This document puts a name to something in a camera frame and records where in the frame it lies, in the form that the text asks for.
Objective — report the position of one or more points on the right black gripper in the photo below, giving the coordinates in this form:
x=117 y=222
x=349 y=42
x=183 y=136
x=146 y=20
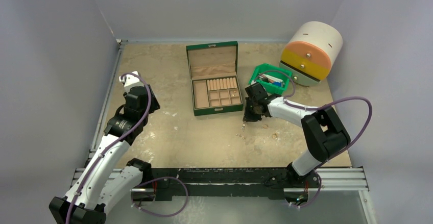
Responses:
x=253 y=108

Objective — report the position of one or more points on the green jewelry box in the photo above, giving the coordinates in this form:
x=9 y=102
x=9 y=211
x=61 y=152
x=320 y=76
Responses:
x=213 y=60

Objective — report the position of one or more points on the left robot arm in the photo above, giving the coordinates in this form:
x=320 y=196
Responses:
x=91 y=197

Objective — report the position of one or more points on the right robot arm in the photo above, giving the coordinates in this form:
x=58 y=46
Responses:
x=324 y=133

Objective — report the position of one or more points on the green plastic bin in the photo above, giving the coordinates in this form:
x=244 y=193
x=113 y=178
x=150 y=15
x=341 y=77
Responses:
x=274 y=80

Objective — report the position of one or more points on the round drawer cabinet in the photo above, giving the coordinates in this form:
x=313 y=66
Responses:
x=311 y=53

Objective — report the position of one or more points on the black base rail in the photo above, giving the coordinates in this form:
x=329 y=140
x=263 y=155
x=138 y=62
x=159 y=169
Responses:
x=274 y=183

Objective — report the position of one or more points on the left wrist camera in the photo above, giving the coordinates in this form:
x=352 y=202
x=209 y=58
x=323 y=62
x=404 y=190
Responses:
x=129 y=81

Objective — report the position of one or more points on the aluminium frame rail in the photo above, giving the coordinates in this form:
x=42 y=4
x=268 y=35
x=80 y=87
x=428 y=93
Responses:
x=113 y=78

